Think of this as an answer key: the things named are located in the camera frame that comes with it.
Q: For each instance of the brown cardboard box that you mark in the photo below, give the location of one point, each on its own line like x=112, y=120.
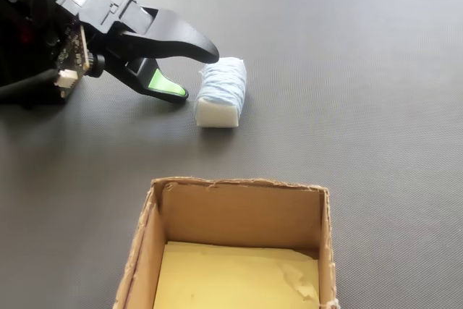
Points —
x=246, y=211

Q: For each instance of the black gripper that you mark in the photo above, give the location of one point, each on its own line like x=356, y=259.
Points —
x=94, y=5

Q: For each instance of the dark gray mat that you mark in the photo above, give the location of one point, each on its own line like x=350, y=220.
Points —
x=361, y=106

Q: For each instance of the yellow paper sheet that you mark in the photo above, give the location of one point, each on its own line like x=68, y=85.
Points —
x=231, y=276

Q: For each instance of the white foam block blue yarn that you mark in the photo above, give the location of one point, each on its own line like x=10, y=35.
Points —
x=220, y=95

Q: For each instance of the camera circuit board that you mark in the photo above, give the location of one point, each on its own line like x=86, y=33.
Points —
x=74, y=57

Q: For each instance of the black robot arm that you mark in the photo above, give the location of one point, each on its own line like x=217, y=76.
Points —
x=21, y=34

